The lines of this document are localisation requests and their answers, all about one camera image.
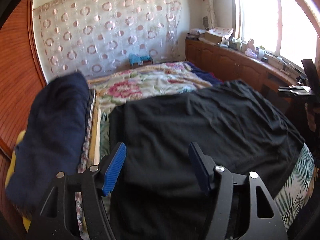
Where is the blue toy animal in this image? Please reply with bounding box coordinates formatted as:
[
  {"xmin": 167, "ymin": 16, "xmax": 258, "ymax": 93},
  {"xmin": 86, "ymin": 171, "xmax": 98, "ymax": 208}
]
[{"xmin": 128, "ymin": 53, "xmax": 153, "ymax": 67}]

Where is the floral blanket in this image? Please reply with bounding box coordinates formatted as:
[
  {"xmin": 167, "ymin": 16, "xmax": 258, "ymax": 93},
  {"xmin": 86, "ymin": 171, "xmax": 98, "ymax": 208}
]
[{"xmin": 86, "ymin": 61, "xmax": 214, "ymax": 115}]

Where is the pink dotted cloth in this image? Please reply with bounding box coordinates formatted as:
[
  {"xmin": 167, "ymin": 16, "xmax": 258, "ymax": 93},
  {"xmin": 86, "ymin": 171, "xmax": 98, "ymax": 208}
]
[{"xmin": 207, "ymin": 26, "xmax": 234, "ymax": 37}]

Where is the window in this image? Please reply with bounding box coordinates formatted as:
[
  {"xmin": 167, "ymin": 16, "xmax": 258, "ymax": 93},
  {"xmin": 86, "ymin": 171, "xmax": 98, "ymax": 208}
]
[{"xmin": 229, "ymin": 0, "xmax": 320, "ymax": 71}]

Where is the wooden slatted wardrobe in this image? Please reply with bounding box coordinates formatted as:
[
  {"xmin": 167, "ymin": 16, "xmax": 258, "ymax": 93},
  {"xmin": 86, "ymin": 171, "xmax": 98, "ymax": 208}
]
[{"xmin": 0, "ymin": 0, "xmax": 48, "ymax": 217}]

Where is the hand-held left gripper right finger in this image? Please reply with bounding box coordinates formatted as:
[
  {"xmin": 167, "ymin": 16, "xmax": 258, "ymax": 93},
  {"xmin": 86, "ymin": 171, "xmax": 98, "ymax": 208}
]
[{"xmin": 188, "ymin": 142, "xmax": 287, "ymax": 240}]

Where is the leaf print bed sheet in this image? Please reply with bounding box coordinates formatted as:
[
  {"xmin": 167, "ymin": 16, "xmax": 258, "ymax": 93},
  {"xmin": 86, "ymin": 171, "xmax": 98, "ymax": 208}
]
[{"xmin": 272, "ymin": 144, "xmax": 316, "ymax": 230}]

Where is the sheer circle pattern curtain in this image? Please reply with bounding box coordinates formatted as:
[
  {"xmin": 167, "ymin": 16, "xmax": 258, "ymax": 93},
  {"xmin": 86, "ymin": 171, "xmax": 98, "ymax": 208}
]
[{"xmin": 32, "ymin": 0, "xmax": 182, "ymax": 78}]

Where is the black stand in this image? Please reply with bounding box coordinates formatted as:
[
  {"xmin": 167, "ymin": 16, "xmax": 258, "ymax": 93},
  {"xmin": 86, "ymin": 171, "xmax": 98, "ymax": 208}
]
[{"xmin": 278, "ymin": 58, "xmax": 320, "ymax": 133}]

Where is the black printed t-shirt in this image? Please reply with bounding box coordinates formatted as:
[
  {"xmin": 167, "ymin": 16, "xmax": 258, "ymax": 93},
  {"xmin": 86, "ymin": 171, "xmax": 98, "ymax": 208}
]
[{"xmin": 109, "ymin": 79, "xmax": 306, "ymax": 240}]

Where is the patterned window curtain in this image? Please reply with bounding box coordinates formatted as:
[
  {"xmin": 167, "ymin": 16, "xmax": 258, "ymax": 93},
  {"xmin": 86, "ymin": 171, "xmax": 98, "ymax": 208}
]
[{"xmin": 199, "ymin": 0, "xmax": 218, "ymax": 30}]

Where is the dark blue bedspread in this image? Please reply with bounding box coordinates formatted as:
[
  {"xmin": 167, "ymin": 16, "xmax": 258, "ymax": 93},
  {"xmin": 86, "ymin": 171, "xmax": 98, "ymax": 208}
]
[{"xmin": 187, "ymin": 62, "xmax": 223, "ymax": 86}]

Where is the navy blue cloth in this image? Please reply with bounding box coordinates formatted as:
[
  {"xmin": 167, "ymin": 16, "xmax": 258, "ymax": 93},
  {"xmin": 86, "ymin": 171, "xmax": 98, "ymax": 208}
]
[{"xmin": 5, "ymin": 71, "xmax": 90, "ymax": 210}]

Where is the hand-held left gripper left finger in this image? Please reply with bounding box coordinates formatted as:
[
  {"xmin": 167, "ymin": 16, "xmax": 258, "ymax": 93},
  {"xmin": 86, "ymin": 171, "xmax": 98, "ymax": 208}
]
[{"xmin": 25, "ymin": 142, "xmax": 127, "ymax": 240}]

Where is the wooden sideboard cabinet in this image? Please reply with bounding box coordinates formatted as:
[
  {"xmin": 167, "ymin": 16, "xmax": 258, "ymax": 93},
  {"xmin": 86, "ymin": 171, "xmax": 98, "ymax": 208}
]
[{"xmin": 185, "ymin": 37, "xmax": 303, "ymax": 101}]

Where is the wooden bed rail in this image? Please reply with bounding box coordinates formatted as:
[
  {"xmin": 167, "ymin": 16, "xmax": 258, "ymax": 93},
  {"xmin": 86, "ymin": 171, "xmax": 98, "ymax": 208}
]
[{"xmin": 89, "ymin": 105, "xmax": 102, "ymax": 167}]

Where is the cardboard box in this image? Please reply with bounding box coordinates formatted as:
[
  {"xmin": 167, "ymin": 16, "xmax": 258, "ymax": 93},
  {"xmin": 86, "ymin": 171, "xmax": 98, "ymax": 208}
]
[{"xmin": 204, "ymin": 31, "xmax": 227, "ymax": 44}]

